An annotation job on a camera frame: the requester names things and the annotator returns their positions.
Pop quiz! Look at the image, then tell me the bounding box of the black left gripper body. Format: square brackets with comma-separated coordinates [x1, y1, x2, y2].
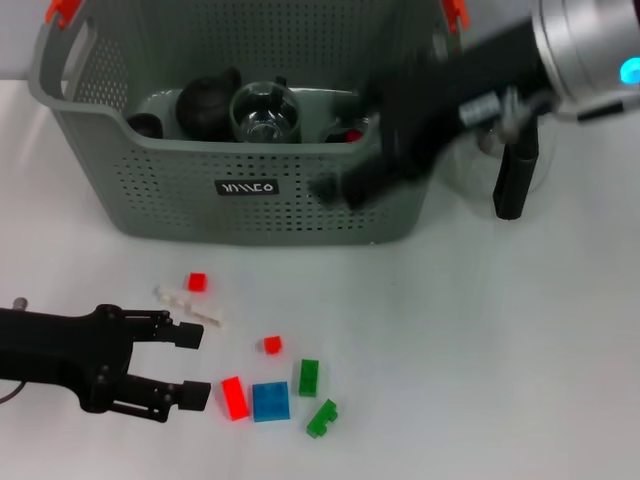
[0, 303, 136, 415]

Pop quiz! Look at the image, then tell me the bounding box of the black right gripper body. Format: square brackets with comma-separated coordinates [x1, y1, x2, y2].
[361, 18, 552, 177]

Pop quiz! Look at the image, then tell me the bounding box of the glass teacup black sleeve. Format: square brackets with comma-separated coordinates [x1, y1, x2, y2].
[228, 74, 303, 145]
[323, 117, 372, 144]

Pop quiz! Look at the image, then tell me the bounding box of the grey perforated storage bin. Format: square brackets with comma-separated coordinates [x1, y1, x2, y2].
[27, 0, 474, 249]

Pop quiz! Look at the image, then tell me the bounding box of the bright red rectangular brick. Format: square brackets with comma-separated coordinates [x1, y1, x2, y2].
[221, 377, 250, 422]

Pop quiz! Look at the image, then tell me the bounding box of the blue square brick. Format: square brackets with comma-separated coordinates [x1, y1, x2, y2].
[251, 381, 291, 424]

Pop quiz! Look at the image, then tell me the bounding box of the green rectangular brick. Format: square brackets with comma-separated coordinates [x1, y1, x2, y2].
[298, 358, 321, 398]

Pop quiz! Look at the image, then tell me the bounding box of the green L-shaped brick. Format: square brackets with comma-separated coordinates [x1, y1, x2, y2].
[305, 398, 339, 440]

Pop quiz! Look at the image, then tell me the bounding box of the black clay teapot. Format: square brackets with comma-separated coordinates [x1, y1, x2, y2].
[174, 65, 244, 142]

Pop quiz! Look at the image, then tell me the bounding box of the small black clay cup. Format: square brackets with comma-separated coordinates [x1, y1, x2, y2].
[126, 113, 164, 140]

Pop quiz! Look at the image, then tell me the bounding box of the glass teapot black handle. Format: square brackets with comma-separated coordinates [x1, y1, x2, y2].
[439, 112, 560, 221]

